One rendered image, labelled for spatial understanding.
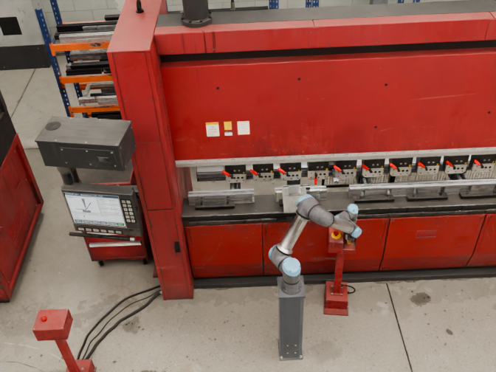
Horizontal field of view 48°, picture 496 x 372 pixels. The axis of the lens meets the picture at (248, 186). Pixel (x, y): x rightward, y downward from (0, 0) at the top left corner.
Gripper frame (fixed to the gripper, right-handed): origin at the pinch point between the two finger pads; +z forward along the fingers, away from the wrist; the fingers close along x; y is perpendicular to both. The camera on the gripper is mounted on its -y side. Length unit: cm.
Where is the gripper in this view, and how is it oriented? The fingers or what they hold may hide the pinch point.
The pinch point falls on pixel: (348, 240)
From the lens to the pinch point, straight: 418.0
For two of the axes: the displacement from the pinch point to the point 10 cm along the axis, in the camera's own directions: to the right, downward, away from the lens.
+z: 0.5, 6.9, 7.2
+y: 1.0, -7.2, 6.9
